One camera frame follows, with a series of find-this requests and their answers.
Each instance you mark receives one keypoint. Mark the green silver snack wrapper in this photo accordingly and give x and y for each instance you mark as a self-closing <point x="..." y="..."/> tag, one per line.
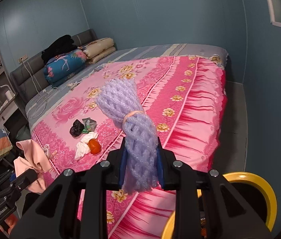
<point x="89" y="125"/>

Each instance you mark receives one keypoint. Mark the white tissue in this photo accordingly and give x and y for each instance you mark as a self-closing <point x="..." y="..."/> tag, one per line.
<point x="87" y="137"/>
<point x="82" y="149"/>

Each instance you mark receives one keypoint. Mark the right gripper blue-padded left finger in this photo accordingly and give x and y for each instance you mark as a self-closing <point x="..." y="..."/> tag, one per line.
<point x="122" y="167"/>

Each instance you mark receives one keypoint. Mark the grey padded headboard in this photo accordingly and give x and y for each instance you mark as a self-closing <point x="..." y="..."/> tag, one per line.
<point x="28" y="79"/>

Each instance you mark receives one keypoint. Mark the purple foam fruit net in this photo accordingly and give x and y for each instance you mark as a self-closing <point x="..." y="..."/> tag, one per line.
<point x="118" y="100"/>

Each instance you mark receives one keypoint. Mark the small dark purple plastic bag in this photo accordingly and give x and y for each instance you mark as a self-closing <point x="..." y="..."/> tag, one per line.
<point x="76" y="128"/>

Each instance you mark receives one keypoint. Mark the pink cloth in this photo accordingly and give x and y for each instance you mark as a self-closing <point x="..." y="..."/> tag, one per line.
<point x="35" y="159"/>

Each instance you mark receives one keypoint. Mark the bed with grey mattress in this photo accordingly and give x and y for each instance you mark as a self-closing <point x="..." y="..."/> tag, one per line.
<point x="229" y="156"/>

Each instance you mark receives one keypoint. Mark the orange peel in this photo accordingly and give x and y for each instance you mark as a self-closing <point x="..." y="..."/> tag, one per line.
<point x="94" y="146"/>

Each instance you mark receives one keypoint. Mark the white desk lamp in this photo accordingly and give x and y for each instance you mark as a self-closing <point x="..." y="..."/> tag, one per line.
<point x="10" y="95"/>

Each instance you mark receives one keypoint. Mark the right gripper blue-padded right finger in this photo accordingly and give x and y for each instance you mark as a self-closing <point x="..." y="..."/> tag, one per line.
<point x="160" y="169"/>

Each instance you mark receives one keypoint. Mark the light blue waste basket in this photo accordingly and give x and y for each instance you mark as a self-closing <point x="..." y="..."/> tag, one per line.
<point x="23" y="134"/>

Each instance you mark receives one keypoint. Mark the wall power outlet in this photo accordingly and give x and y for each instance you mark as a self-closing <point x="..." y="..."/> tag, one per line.
<point x="22" y="59"/>

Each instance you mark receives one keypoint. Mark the beige folded quilt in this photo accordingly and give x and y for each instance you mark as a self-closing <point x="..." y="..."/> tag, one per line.
<point x="99" y="49"/>

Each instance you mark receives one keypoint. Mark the pink floral bed sheet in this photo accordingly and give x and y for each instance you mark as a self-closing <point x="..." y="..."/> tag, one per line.
<point x="173" y="101"/>

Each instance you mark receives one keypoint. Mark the yellow rimmed black trash bin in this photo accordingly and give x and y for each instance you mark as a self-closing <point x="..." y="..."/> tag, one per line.
<point x="211" y="205"/>

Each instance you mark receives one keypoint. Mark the blue floral folded quilt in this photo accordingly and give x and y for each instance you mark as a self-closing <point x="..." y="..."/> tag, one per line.
<point x="61" y="68"/>

